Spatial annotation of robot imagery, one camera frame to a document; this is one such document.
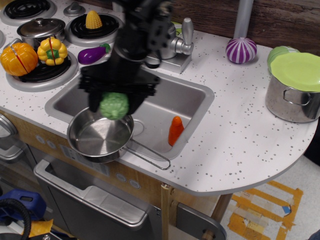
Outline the orange toy pumpkin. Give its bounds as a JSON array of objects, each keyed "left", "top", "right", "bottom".
[{"left": 0, "top": 42, "right": 39, "bottom": 77}]

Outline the large steel pot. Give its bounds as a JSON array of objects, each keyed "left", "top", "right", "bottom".
[{"left": 265, "top": 76, "right": 320, "bottom": 123}]

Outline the steel sink basin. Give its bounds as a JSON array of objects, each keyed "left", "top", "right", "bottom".
[{"left": 45, "top": 73, "right": 214, "bottom": 161}]

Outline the stove burner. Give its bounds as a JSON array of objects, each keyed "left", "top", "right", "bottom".
[
  {"left": 3, "top": 39, "right": 78, "bottom": 93},
  {"left": 65, "top": 13, "right": 124, "bottom": 47},
  {"left": 0, "top": 0, "right": 57, "bottom": 27}
]

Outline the silver stove knob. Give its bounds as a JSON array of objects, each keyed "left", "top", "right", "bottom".
[{"left": 63, "top": 1, "right": 86, "bottom": 17}]

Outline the black cable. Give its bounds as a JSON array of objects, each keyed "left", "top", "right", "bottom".
[{"left": 0, "top": 198, "right": 32, "bottom": 240}]

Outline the blue device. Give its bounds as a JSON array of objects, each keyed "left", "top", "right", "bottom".
[{"left": 0, "top": 189, "right": 47, "bottom": 221}]

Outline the steel frying pan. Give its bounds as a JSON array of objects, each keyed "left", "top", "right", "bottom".
[{"left": 67, "top": 107, "right": 171, "bottom": 171}]

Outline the purple toy eggplant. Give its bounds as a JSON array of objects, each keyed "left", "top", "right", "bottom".
[{"left": 77, "top": 43, "right": 111, "bottom": 65}]

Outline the purple striped toy onion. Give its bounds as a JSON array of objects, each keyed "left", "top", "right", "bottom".
[{"left": 225, "top": 37, "right": 258, "bottom": 64}]

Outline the grey vertical post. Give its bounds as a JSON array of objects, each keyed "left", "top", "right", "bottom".
[{"left": 233, "top": 0, "right": 254, "bottom": 39}]

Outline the green toy squash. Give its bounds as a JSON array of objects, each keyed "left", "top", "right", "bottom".
[{"left": 99, "top": 92, "right": 130, "bottom": 120}]

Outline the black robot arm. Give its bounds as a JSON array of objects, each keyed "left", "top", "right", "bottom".
[{"left": 79, "top": 0, "right": 173, "bottom": 115}]

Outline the front left stove burner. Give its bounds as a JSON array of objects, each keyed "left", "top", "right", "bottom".
[{"left": 3, "top": 39, "right": 78, "bottom": 93}]

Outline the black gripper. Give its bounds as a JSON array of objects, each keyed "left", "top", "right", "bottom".
[{"left": 78, "top": 58, "right": 161, "bottom": 115}]

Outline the silver toy faucet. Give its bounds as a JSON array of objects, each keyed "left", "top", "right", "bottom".
[{"left": 145, "top": 17, "right": 194, "bottom": 74}]

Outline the orange toy carrot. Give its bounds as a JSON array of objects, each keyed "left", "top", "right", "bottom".
[{"left": 168, "top": 116, "right": 185, "bottom": 146}]

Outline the back left stove burner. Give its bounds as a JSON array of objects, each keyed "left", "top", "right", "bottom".
[{"left": 0, "top": 0, "right": 57, "bottom": 27}]

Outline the small lidded steel pot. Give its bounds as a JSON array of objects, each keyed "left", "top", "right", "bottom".
[{"left": 17, "top": 18, "right": 66, "bottom": 49}]

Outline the grey oven door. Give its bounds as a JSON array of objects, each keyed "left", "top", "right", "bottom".
[{"left": 34, "top": 159, "right": 162, "bottom": 240}]

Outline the yellow toy corn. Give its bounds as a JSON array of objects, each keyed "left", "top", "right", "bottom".
[{"left": 85, "top": 10, "right": 103, "bottom": 30}]

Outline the yellow toy bell pepper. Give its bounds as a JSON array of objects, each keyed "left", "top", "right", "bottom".
[{"left": 37, "top": 36, "right": 68, "bottom": 66}]

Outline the back right stove burner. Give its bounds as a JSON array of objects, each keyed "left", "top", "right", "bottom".
[{"left": 65, "top": 13, "right": 124, "bottom": 47}]

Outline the light green plate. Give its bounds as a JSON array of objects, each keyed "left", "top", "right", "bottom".
[{"left": 270, "top": 52, "right": 320, "bottom": 93}]

